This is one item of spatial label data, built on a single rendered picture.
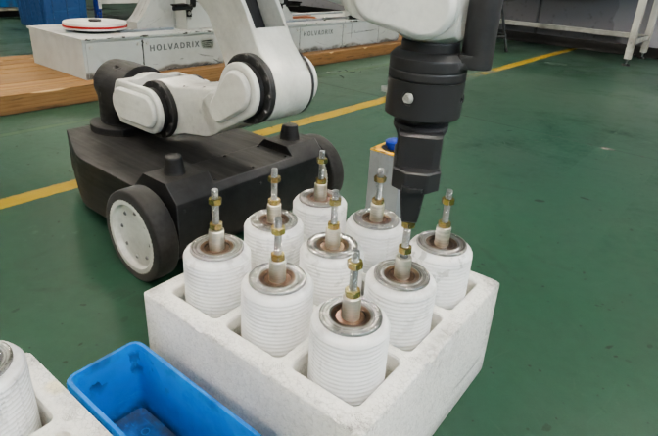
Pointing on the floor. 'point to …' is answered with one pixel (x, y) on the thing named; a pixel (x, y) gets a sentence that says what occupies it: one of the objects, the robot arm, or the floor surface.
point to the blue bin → (150, 398)
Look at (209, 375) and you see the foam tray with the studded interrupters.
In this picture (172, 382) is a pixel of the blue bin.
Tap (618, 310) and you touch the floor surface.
